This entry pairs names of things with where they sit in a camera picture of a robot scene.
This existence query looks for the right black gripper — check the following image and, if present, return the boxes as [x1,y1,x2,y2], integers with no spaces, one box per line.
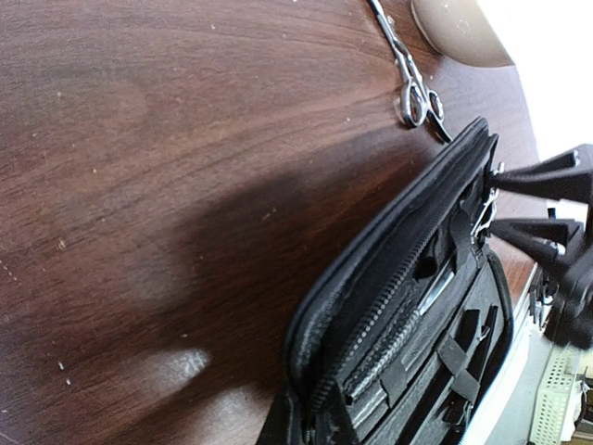
[490,146,592,350]

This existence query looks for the silver thinning scissors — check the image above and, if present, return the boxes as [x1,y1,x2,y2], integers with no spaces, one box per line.
[368,0,452,144]

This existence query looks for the black zippered tool case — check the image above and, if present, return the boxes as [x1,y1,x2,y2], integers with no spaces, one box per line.
[258,118,513,444]

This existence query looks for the round white bowl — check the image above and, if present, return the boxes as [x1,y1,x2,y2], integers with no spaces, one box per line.
[410,0,514,69]

